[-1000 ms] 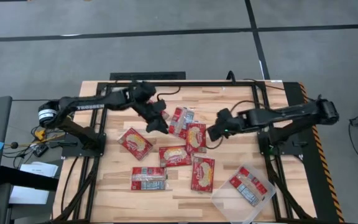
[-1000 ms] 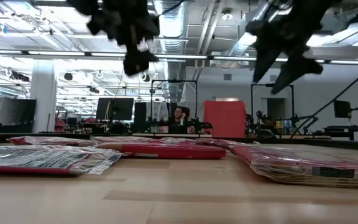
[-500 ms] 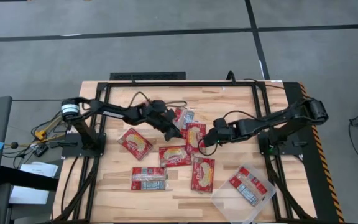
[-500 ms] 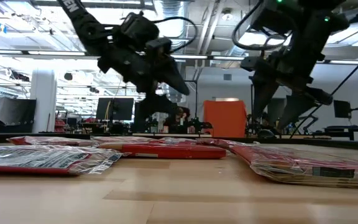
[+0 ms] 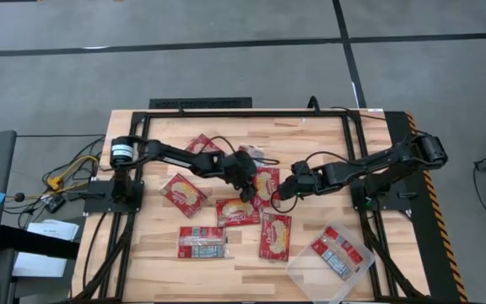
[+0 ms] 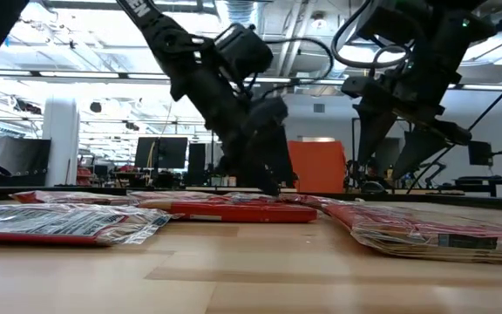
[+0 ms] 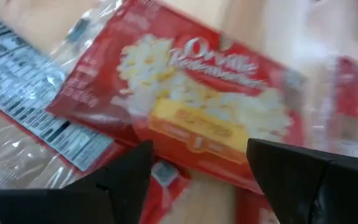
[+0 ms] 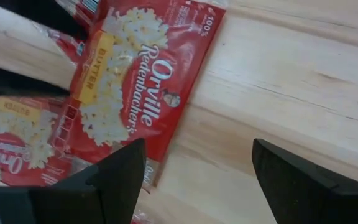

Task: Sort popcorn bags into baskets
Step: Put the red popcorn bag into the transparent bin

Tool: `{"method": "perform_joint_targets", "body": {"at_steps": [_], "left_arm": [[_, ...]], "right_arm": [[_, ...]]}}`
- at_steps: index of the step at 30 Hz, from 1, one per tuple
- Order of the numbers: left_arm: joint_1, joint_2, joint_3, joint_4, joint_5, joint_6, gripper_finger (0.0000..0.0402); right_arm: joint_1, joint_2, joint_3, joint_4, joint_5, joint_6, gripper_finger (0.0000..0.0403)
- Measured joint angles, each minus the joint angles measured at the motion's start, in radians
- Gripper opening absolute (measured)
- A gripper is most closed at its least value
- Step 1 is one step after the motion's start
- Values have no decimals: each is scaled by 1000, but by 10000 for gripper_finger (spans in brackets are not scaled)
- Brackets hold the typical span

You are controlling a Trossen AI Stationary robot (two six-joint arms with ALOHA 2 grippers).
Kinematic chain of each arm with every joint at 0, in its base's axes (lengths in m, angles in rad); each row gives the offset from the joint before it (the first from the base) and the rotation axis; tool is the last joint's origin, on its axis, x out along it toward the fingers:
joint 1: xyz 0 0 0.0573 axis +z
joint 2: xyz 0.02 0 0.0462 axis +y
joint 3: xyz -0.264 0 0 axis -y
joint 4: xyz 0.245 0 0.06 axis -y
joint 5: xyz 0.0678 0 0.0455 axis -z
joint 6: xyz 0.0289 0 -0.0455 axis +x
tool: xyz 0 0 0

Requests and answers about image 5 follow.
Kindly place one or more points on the red popcorn bag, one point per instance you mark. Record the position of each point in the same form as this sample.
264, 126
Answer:
201, 242
338, 252
267, 183
275, 236
236, 213
201, 144
182, 195

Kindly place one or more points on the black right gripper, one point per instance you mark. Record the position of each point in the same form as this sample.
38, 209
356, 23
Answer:
312, 179

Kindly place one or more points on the clear plastic basket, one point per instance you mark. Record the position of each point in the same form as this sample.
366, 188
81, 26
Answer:
310, 274

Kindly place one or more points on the crumpled clear plastic wrapper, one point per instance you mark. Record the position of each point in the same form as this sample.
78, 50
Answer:
252, 151

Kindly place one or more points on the black power adapter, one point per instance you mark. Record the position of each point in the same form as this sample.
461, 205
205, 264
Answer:
55, 204

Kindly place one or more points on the black aluminium table frame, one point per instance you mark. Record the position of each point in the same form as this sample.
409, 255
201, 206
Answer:
243, 114

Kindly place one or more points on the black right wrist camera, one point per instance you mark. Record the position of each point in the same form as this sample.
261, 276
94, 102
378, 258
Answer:
301, 169

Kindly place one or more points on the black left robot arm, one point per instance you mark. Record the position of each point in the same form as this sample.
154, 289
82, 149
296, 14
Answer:
171, 154

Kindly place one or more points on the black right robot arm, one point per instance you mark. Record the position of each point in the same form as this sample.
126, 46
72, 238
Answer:
386, 158

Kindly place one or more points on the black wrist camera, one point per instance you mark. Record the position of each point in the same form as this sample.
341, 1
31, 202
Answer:
301, 169
245, 159

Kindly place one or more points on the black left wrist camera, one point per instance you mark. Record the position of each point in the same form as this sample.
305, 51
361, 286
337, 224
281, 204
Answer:
245, 159

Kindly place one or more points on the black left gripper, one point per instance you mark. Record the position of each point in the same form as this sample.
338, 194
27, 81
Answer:
236, 175

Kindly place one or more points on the white paper sheet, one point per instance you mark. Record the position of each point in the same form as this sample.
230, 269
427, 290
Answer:
38, 265
53, 230

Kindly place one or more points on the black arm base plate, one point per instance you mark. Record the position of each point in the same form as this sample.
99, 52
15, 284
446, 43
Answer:
95, 202
401, 198

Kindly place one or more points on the black hazard-striped platform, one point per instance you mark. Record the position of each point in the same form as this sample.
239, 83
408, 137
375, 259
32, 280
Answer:
426, 236

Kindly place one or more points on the black textured strip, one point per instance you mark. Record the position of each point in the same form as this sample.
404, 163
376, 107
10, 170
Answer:
201, 103

